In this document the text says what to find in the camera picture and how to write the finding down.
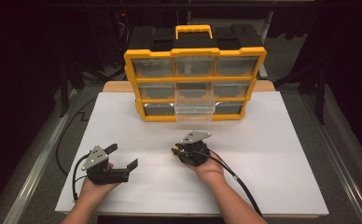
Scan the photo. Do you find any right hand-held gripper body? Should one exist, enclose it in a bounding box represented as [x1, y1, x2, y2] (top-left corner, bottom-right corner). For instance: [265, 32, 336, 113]
[173, 130, 213, 168]

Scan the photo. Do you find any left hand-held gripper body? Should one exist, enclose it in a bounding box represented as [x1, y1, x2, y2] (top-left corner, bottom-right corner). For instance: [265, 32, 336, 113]
[81, 145, 131, 186]

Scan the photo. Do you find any clear plastic drawer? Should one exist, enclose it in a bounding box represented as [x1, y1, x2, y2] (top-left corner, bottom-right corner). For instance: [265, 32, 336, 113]
[174, 82, 216, 122]

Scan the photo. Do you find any yellow and black drawer organizer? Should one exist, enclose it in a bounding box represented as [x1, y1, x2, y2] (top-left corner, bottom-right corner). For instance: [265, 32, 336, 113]
[123, 23, 268, 123]

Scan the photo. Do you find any person's left hand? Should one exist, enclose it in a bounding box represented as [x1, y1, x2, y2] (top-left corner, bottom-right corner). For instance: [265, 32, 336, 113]
[76, 161, 121, 203]

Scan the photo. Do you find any person's right hand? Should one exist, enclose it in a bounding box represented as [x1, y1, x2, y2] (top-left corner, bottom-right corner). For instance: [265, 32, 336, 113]
[182, 151, 228, 185]

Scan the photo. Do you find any white board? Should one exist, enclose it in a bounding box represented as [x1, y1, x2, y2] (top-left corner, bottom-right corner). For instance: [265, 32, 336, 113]
[55, 91, 330, 217]

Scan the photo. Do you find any wooden table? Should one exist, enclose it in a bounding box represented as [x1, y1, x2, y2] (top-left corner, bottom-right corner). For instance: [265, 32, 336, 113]
[62, 79, 320, 219]

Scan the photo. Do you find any black metal stand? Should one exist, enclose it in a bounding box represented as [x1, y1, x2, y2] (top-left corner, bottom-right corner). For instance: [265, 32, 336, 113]
[59, 59, 126, 119]
[275, 62, 330, 126]

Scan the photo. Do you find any set of transparent organizer bins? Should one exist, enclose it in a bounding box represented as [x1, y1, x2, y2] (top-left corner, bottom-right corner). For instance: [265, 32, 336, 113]
[132, 56, 259, 117]

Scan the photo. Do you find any grey metal pole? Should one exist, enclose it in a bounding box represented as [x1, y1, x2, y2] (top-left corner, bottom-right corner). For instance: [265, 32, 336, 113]
[258, 10, 275, 80]

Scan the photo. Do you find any left hand-held gripper cable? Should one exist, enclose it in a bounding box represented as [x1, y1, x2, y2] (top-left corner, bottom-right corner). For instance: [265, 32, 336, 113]
[71, 153, 92, 203]

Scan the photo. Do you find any hand-held gripper cable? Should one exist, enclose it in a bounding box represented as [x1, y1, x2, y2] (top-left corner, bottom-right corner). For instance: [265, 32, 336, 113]
[71, 153, 92, 203]
[188, 148, 263, 217]

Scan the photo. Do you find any black floor cable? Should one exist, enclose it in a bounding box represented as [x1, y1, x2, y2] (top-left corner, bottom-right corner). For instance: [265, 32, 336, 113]
[55, 96, 98, 175]

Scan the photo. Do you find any right hand-held gripper cable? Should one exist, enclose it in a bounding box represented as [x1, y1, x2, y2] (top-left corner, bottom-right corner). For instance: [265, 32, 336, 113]
[188, 148, 263, 217]

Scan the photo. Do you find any metal floor rail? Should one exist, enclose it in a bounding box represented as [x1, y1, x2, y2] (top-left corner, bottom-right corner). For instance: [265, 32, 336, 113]
[299, 92, 362, 224]
[1, 88, 80, 224]

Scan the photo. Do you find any dark device with cables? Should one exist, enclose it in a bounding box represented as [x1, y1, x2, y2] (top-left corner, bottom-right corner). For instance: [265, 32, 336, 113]
[113, 10, 134, 52]

